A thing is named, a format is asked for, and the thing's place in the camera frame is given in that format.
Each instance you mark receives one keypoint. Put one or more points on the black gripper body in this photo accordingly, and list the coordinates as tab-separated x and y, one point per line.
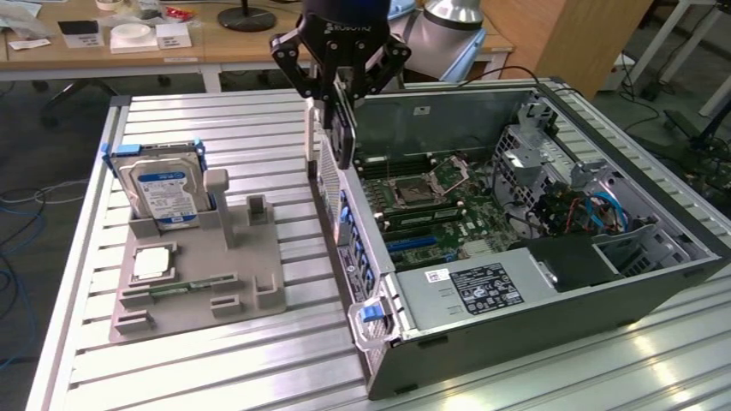
343	38

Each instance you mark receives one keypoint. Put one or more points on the graphics card with metal bracket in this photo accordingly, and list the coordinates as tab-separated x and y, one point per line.
343	141

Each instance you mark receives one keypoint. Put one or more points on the wooden desk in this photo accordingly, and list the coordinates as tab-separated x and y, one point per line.
229	47

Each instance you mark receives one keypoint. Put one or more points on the black round lamp base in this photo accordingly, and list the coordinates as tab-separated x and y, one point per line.
247	19

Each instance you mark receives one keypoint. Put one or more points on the small white box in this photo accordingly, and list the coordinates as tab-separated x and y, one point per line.
173	36

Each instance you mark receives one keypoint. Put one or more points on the red packet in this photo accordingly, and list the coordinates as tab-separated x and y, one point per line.
177	13

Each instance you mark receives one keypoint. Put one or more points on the metal socket cover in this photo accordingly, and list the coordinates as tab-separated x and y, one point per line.
453	159

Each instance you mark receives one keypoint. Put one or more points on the wooden cabinet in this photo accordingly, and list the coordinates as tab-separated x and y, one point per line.
571	43

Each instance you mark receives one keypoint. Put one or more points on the CPU socket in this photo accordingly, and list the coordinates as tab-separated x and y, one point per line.
413	191

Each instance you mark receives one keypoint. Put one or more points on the white tape roll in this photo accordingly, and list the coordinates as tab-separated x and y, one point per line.
109	4

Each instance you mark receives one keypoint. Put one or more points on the black office chair base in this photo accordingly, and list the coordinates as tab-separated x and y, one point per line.
86	85

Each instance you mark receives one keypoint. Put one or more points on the white box with black lid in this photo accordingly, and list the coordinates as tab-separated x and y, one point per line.
81	34

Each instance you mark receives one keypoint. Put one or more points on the green RAM stick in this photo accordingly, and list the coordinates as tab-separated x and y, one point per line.
426	215
171	290

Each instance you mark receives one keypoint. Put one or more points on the green motherboard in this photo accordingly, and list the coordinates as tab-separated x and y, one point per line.
474	222

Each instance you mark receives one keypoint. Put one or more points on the blue expansion slot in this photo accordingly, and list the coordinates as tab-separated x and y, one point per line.
414	245

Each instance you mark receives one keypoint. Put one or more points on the white paper label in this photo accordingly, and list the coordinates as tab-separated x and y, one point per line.
29	43

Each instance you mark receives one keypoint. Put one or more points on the silver CPU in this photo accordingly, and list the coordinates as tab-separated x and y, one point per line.
151	263

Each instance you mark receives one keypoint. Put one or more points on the grey power supply unit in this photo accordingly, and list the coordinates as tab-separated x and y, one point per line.
429	308

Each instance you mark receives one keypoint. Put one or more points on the grey parts rack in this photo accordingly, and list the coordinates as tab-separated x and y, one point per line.
189	317

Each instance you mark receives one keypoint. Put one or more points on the open black PC case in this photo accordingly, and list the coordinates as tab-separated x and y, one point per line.
514	355

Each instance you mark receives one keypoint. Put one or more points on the hard disk with blue bracket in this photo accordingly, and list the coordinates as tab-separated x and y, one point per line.
161	192

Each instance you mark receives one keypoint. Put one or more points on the white desk frame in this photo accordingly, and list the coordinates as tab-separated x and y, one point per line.
686	17

